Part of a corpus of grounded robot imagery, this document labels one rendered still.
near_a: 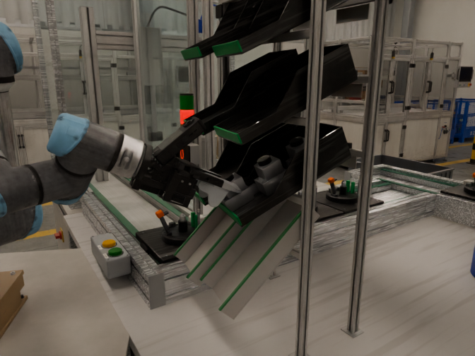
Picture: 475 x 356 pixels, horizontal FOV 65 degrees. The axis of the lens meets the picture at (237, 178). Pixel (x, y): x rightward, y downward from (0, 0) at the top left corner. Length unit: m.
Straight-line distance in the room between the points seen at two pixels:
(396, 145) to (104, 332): 6.14
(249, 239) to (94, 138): 0.43
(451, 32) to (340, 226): 11.80
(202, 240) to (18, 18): 8.36
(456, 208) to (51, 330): 1.60
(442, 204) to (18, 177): 1.67
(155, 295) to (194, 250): 0.17
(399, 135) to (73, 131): 6.33
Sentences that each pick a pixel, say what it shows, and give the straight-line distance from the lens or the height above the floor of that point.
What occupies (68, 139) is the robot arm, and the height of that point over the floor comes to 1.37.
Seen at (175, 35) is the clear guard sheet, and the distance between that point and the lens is 1.52.
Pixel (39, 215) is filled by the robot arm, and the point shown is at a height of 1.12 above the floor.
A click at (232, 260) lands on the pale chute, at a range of 0.91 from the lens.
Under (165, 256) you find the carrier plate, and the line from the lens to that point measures 1.12.
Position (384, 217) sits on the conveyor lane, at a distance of 1.64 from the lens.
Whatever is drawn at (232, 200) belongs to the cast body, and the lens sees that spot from 0.78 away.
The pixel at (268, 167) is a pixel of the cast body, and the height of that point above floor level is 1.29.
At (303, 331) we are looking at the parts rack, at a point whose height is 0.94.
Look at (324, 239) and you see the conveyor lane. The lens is 1.40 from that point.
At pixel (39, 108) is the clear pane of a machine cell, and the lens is 6.28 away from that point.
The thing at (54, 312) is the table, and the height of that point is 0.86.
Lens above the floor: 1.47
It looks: 15 degrees down
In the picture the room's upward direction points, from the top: straight up
